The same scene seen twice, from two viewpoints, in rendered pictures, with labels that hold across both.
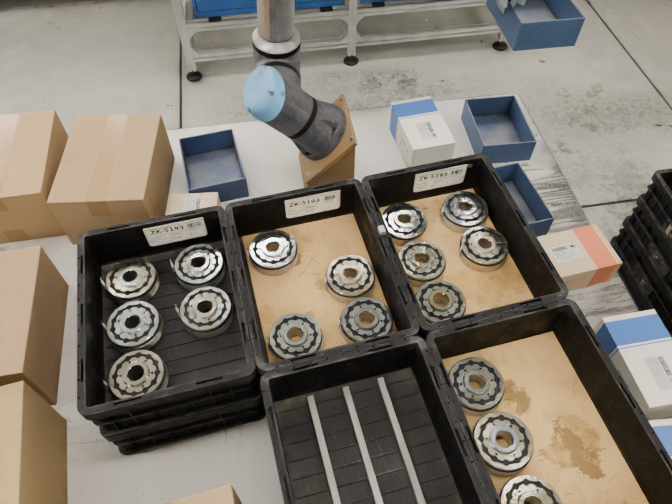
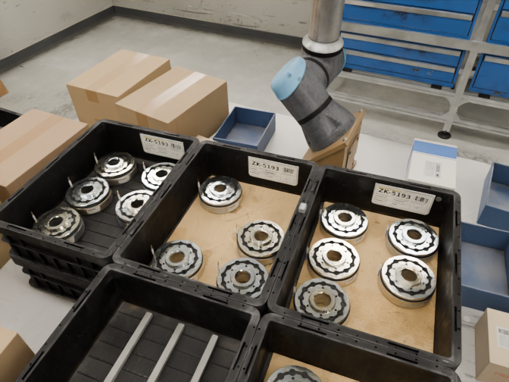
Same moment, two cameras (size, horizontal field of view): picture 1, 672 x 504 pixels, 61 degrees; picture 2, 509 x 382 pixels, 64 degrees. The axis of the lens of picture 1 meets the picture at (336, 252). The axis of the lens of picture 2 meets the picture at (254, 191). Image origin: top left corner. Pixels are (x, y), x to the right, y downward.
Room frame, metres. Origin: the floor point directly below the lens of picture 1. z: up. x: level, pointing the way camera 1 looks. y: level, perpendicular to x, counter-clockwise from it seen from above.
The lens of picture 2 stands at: (0.19, -0.36, 1.52)
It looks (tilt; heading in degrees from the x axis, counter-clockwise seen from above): 43 degrees down; 36
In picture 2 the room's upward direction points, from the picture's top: 1 degrees counter-clockwise
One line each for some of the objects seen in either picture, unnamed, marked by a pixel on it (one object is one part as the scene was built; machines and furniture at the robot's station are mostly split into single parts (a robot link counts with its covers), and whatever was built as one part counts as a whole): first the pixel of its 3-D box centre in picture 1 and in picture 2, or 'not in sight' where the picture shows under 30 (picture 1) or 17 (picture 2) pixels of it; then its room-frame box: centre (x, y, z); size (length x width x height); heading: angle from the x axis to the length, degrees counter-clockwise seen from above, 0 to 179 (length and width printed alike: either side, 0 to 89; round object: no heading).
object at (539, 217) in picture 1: (505, 203); (479, 265); (0.96, -0.44, 0.73); 0.20 x 0.15 x 0.07; 15
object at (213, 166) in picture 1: (213, 167); (245, 133); (1.09, 0.33, 0.73); 0.20 x 0.15 x 0.07; 16
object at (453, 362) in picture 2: (456, 235); (373, 247); (0.72, -0.25, 0.92); 0.40 x 0.30 x 0.02; 15
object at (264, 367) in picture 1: (314, 266); (226, 210); (0.64, 0.04, 0.92); 0.40 x 0.30 x 0.02; 15
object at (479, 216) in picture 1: (465, 208); (413, 236); (0.84, -0.29, 0.86); 0.10 x 0.10 x 0.01
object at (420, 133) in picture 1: (420, 134); (429, 173); (1.21, -0.24, 0.74); 0.20 x 0.12 x 0.09; 14
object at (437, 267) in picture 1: (421, 259); (333, 258); (0.70, -0.18, 0.86); 0.10 x 0.10 x 0.01
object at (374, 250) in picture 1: (315, 280); (228, 227); (0.64, 0.04, 0.87); 0.40 x 0.30 x 0.11; 15
